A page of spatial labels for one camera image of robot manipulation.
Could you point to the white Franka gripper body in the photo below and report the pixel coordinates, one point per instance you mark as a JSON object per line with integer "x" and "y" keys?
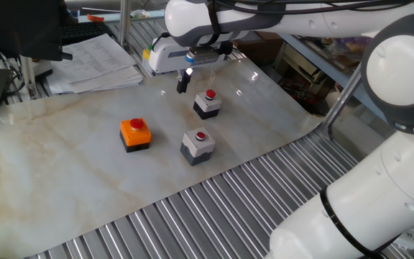
{"x": 167, "y": 57}

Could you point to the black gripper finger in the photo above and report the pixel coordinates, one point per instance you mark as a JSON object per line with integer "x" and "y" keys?
{"x": 187, "y": 77}
{"x": 181, "y": 84}

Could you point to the white black box red button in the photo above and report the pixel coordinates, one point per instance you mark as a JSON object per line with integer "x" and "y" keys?
{"x": 207, "y": 106}

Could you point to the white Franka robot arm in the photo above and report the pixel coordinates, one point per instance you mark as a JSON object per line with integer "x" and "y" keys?
{"x": 401, "y": 68}

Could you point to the yellow box green button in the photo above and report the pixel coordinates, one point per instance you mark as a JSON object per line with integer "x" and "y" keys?
{"x": 146, "y": 54}

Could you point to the white grey box red button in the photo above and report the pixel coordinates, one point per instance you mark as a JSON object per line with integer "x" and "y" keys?
{"x": 197, "y": 147}

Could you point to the orange box red mushroom button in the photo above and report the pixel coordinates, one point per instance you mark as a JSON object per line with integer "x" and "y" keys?
{"x": 135, "y": 136}

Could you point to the stack of printed papers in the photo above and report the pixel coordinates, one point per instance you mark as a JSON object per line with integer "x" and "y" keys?
{"x": 95, "y": 64}

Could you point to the brown cardboard box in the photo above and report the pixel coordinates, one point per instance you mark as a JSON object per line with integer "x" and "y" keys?
{"x": 261, "y": 48}

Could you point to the orange tape piece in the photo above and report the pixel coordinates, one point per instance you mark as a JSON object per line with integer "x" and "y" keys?
{"x": 95, "y": 18}

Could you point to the black computer keyboard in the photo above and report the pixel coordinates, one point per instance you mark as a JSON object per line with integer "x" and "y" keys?
{"x": 81, "y": 32}

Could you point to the blue metal shelf rack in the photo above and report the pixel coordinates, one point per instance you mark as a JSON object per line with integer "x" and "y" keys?
{"x": 322, "y": 61}

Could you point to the marble pattern table mat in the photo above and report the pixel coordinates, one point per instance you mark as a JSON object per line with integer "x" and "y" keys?
{"x": 67, "y": 180}

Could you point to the black monitor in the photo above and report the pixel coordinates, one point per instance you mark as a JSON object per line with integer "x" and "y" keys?
{"x": 20, "y": 28}

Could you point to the metal wrist bracket blue caps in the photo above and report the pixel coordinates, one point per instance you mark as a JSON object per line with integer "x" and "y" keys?
{"x": 207, "y": 55}

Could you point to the aluminium profile post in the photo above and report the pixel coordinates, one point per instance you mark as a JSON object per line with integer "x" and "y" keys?
{"x": 125, "y": 25}
{"x": 341, "y": 100}
{"x": 30, "y": 77}

